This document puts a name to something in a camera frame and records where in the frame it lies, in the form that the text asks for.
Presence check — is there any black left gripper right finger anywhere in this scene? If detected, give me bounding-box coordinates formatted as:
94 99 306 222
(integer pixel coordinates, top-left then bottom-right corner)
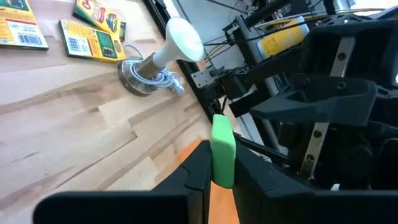
232 142 398 224

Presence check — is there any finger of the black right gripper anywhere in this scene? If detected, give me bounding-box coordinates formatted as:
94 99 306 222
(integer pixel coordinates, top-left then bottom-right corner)
250 73 379 127

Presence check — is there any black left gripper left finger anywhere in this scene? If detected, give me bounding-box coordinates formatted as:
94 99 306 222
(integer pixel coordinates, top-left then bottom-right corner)
32 140 214 224

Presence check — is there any green eraser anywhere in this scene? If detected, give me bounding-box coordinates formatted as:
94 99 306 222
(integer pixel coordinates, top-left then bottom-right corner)
210 114 237 190

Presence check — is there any white bulb brass lamp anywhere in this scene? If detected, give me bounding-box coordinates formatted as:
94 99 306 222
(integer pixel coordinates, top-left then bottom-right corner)
117 17 205 97

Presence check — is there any yellow green crayon box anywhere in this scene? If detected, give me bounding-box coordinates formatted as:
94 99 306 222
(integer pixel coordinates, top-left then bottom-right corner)
72 0 127 41
58 19 127 63
0 0 50 50

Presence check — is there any orange translucent folder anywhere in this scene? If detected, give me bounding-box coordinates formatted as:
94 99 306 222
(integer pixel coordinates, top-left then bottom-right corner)
177 138 240 224

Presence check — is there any yellow white container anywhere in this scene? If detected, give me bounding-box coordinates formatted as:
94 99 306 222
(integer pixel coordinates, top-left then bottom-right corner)
256 16 310 60

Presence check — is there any silver aluminium bracket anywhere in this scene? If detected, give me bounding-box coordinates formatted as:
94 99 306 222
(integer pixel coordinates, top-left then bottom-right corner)
191 67 218 89

